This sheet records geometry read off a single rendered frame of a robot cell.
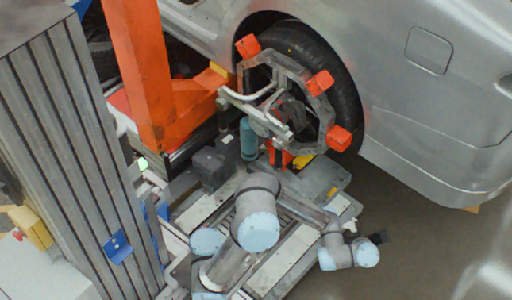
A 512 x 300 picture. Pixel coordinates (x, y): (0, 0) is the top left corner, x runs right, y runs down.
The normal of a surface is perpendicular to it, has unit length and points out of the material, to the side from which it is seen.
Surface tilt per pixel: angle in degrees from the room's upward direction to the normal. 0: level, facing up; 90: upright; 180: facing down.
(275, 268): 0
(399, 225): 0
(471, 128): 90
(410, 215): 0
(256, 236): 83
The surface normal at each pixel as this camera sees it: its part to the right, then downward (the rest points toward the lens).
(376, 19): -0.67, 0.58
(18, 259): -0.01, -0.62
